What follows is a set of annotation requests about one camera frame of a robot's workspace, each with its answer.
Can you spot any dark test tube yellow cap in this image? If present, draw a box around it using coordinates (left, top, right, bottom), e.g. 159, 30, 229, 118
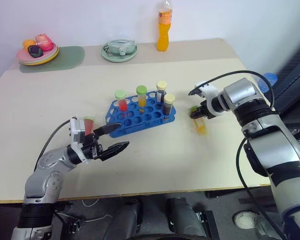
162, 93, 176, 116
155, 80, 168, 104

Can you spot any white shoe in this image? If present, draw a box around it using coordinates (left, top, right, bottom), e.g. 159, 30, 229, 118
233, 210, 260, 230

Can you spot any grey trouser leg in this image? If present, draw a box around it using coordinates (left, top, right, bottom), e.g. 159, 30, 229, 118
254, 213, 287, 240

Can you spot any green placemat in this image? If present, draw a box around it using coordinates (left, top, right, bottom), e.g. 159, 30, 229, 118
18, 45, 86, 74

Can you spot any stack of coloured plates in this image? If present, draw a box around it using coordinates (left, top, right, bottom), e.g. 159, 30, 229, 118
16, 42, 60, 67

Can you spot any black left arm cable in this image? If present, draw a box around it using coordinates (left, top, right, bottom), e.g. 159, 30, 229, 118
33, 119, 71, 173

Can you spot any orange test tube green cap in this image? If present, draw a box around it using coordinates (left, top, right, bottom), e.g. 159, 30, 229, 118
135, 85, 148, 108

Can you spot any yellow test tube green cap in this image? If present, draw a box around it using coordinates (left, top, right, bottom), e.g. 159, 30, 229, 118
189, 105, 209, 136

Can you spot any dark purple toy mangosteen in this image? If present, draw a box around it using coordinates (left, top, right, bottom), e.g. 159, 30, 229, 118
27, 44, 44, 59

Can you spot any pale green pouch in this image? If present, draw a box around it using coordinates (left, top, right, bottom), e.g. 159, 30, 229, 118
102, 39, 137, 57

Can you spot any orange toy fruit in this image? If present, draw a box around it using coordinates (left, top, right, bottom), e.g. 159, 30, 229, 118
22, 39, 37, 52

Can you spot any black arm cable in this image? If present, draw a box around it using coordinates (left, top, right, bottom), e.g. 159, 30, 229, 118
235, 136, 290, 240
33, 119, 71, 173

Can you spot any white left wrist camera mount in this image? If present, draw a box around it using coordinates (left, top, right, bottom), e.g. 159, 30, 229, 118
68, 116, 91, 165

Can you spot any blue test tube rack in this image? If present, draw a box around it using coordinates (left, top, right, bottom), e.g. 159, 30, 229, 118
104, 90, 177, 139

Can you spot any dark rounded shape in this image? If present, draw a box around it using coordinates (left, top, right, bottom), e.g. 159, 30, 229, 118
102, 198, 144, 240
165, 197, 214, 240

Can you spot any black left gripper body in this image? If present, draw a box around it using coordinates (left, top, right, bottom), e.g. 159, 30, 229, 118
80, 133, 104, 161

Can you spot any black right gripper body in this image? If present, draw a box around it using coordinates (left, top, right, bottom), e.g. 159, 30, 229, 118
198, 99, 212, 119

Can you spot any orange soda bottle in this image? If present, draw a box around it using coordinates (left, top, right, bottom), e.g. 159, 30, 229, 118
156, 0, 174, 53

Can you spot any black metal floor bracket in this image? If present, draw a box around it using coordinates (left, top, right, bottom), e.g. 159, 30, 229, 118
194, 209, 220, 240
55, 209, 82, 234

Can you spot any white floor cable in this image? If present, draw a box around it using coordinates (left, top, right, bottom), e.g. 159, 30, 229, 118
80, 199, 114, 224

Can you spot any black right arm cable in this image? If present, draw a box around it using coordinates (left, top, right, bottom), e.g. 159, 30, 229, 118
235, 136, 290, 240

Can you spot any pink toy peach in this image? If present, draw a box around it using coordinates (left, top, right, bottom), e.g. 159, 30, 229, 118
34, 33, 54, 52

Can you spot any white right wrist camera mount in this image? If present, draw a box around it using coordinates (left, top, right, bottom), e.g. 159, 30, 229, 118
188, 81, 227, 119

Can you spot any pale green plate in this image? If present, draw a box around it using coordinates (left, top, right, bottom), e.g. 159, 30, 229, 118
100, 39, 139, 64

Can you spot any red test tube green cap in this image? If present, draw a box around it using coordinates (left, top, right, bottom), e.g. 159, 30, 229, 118
114, 89, 129, 112

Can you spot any blue capped water bottle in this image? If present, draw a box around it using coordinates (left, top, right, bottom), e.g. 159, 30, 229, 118
257, 72, 279, 94

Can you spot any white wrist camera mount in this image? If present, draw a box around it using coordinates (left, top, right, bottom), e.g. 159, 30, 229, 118
68, 116, 91, 165
188, 81, 227, 119

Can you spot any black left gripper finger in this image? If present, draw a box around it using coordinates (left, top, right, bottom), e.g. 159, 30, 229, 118
98, 140, 131, 162
93, 122, 122, 138

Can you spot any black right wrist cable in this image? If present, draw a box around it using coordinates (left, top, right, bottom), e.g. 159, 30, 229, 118
188, 70, 276, 112

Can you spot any black chair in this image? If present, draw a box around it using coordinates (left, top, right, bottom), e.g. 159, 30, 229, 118
271, 42, 300, 141

